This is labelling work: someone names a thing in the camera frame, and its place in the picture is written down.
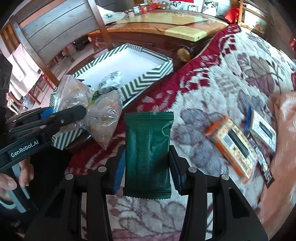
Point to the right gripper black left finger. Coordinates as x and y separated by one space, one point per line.
60 218

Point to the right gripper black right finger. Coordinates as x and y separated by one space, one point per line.
233 217

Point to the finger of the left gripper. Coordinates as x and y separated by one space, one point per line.
65 120

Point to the clear bag of nuts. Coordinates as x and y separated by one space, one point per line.
102 117

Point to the orange cracker pack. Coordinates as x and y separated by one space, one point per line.
235 147

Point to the long black snack bar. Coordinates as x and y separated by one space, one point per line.
262 163

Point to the dark green snack packet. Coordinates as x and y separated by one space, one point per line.
147 142

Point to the pink satin quilt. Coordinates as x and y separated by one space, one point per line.
277 201

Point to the small silver snack packet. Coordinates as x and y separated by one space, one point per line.
111 80

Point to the green striped white box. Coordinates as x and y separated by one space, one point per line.
139 67

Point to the wooden chair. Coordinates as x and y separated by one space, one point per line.
45 28

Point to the blue cracker pack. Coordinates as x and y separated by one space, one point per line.
261 130

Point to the red floral fleece blanket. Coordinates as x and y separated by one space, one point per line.
238 69

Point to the wooden glass-top table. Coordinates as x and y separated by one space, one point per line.
148 31

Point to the yellow pad on table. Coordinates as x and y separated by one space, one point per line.
186 33

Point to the framed photo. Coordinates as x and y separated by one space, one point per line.
209 7

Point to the red bag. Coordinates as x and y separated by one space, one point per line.
232 15

